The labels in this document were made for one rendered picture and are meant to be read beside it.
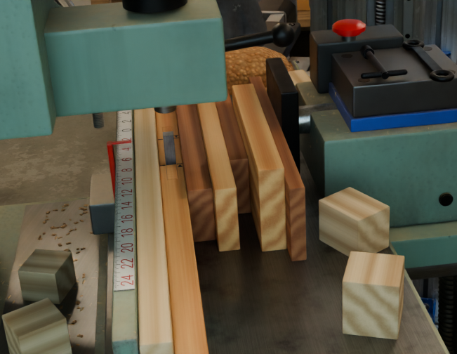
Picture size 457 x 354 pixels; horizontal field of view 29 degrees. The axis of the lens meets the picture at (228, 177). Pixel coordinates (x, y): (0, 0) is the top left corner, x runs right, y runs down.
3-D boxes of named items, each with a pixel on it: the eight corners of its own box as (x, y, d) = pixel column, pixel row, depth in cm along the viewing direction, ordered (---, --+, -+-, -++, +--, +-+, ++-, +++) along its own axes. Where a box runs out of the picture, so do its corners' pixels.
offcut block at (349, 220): (318, 239, 69) (318, 199, 68) (349, 225, 71) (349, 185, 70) (357, 263, 66) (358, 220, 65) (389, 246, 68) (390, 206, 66)
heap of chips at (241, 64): (303, 88, 99) (302, 56, 97) (179, 100, 98) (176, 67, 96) (290, 62, 107) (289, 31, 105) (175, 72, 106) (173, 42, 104)
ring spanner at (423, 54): (458, 81, 71) (458, 76, 70) (433, 83, 70) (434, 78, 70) (420, 43, 80) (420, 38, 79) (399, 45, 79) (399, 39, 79)
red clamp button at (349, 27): (369, 36, 78) (369, 24, 77) (335, 39, 77) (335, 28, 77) (361, 26, 80) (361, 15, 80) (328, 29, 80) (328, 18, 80)
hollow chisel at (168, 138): (178, 188, 76) (173, 135, 73) (168, 189, 76) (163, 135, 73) (177, 183, 76) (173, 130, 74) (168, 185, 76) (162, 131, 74)
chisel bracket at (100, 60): (229, 119, 70) (223, 16, 67) (53, 136, 69) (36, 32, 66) (221, 87, 77) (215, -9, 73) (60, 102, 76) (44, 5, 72)
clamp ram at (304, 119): (368, 181, 77) (370, 84, 73) (283, 190, 76) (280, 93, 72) (345, 140, 85) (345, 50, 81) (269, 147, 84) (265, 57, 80)
